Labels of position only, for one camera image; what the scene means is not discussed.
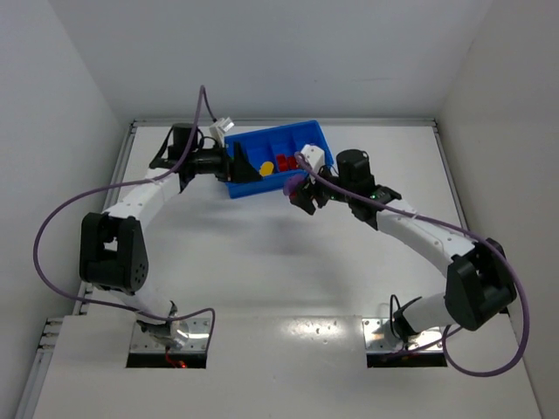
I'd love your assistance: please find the purple cloud lego block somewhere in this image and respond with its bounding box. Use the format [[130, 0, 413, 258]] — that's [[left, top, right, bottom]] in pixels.
[[283, 174, 306, 196]]

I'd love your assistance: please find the yellow rounded lego block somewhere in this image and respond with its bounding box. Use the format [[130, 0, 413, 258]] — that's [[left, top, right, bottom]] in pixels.
[[259, 161, 275, 177]]

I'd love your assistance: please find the red scalloped lego block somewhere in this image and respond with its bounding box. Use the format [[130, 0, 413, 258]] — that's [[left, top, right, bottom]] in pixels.
[[276, 155, 289, 172]]

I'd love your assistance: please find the red rectangular lego brick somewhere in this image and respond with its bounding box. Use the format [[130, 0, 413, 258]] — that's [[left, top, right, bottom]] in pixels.
[[287, 155, 300, 170]]

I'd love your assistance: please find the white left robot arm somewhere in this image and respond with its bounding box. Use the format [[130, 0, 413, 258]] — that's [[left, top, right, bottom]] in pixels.
[[79, 118, 262, 349]]

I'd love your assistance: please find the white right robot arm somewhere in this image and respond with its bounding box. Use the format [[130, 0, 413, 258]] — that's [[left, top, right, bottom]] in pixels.
[[285, 145, 517, 342]]

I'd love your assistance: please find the blue divided plastic bin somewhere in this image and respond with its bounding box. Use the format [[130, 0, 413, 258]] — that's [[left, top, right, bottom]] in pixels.
[[224, 120, 334, 199]]

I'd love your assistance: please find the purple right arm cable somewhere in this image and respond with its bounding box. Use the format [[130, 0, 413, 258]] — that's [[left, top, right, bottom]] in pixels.
[[293, 151, 532, 376]]

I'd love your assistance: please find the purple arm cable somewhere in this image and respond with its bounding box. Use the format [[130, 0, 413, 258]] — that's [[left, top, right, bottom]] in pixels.
[[33, 85, 218, 346], [293, 151, 532, 376]]

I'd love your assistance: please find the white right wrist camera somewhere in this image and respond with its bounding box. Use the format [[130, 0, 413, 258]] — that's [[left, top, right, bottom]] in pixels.
[[300, 144, 326, 172]]

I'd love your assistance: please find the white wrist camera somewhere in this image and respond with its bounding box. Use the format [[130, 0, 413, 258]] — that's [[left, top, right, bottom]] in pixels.
[[300, 144, 326, 172], [209, 117, 235, 144]]

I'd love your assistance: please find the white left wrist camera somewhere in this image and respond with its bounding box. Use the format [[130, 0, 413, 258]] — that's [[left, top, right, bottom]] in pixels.
[[209, 117, 235, 144]]

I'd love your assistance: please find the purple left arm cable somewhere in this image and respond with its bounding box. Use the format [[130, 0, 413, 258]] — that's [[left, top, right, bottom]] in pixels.
[[33, 85, 218, 346]]

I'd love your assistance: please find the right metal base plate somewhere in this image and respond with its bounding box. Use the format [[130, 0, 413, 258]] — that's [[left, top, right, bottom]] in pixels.
[[362, 317, 445, 354]]

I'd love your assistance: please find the metal base plate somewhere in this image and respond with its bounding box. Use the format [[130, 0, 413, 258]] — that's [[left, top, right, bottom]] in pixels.
[[362, 317, 445, 354], [129, 318, 212, 354]]

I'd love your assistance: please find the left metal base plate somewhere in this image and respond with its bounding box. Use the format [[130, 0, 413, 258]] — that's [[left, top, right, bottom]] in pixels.
[[129, 318, 212, 354]]

